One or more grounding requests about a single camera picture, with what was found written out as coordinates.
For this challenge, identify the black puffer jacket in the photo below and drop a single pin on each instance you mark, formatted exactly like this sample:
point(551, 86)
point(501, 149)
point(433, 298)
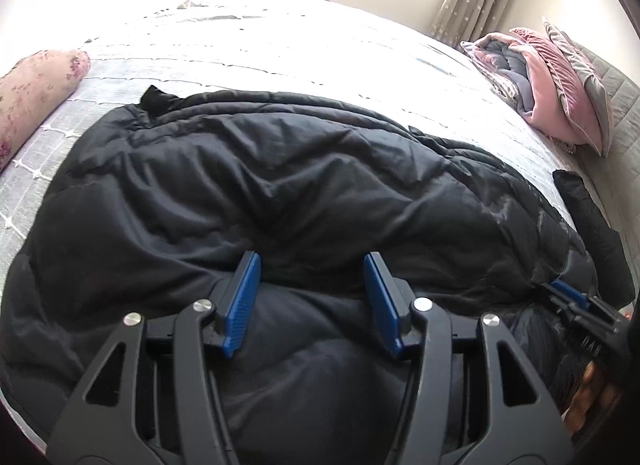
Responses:
point(280, 185)

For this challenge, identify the grey padded headboard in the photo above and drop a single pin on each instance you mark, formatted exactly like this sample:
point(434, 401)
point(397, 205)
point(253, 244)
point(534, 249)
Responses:
point(625, 110)

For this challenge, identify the folded pink grey quilt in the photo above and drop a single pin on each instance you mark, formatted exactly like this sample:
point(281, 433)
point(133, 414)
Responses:
point(500, 70)

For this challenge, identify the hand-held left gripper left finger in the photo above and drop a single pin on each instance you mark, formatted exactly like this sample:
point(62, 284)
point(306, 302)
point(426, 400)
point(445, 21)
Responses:
point(242, 305)

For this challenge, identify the black cloth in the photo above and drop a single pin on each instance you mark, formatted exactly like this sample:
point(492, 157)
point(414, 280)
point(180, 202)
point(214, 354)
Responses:
point(595, 230)

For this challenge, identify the person's right hand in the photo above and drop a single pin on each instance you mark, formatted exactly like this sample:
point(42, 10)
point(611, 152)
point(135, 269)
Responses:
point(597, 390)

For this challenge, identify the bed with grey quilted cover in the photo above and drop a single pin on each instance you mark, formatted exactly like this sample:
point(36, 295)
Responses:
point(300, 45)

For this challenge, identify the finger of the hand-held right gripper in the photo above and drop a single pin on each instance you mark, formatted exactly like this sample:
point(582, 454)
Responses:
point(570, 292)
point(560, 310)

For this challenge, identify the grey velvet pillow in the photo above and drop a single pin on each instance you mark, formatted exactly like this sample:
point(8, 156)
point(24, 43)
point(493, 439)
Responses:
point(590, 90)

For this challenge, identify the floral bolster pillow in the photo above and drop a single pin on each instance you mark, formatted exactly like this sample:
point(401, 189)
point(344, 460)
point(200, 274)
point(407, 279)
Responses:
point(35, 90)

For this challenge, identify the pink velvet pillow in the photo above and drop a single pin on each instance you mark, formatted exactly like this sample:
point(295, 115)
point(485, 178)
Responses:
point(555, 90)

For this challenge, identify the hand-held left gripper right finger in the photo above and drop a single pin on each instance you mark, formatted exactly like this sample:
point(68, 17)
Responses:
point(382, 305)

